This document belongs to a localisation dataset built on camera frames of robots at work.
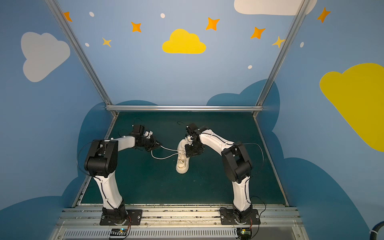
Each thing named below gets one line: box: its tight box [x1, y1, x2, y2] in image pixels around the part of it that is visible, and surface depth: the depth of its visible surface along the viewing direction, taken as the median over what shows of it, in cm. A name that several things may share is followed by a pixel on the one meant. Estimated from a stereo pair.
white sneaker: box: [175, 137, 190, 174], surface depth 92 cm
